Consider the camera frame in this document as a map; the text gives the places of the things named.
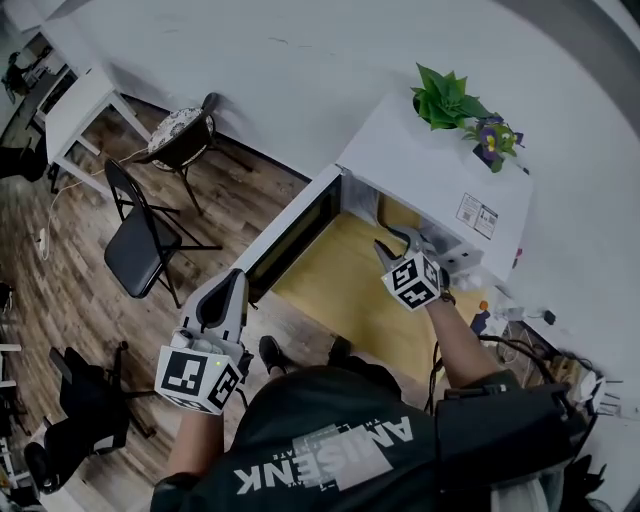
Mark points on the person's left black shoe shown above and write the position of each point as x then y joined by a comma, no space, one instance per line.
272,354

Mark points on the person's right black shoe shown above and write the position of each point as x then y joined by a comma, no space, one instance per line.
340,350

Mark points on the person's left forearm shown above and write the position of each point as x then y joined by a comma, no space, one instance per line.
197,440

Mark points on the white power strip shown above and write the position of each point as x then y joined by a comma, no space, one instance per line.
44,242

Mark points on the person's torso black shirt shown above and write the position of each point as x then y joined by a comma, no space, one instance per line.
325,425

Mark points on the black chair patterned cushion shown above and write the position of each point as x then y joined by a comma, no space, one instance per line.
180,132

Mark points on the wooden table black base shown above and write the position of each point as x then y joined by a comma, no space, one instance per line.
350,290

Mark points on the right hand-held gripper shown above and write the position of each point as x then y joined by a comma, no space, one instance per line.
415,282

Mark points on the purple flower potted plant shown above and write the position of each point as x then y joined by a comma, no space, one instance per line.
492,140

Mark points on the person's right forearm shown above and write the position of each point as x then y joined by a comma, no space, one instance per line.
460,345

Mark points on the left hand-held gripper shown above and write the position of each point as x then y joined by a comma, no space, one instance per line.
192,375

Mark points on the person's black shoe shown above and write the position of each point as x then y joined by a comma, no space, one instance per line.
340,350
272,354

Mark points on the white router black antennas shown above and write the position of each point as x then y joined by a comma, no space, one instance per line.
595,392

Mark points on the black office chair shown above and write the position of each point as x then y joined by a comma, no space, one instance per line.
85,400

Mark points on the black folding chair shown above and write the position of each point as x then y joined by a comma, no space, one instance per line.
137,250

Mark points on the white side table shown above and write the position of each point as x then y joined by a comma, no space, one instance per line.
75,112

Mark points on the small pink flower plant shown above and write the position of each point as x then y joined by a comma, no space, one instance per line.
518,254

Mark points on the black wall charger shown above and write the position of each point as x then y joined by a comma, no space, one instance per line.
550,317

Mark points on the white microwave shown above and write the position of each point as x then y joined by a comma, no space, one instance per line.
425,165

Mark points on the green potted plant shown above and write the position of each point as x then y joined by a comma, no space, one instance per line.
445,100

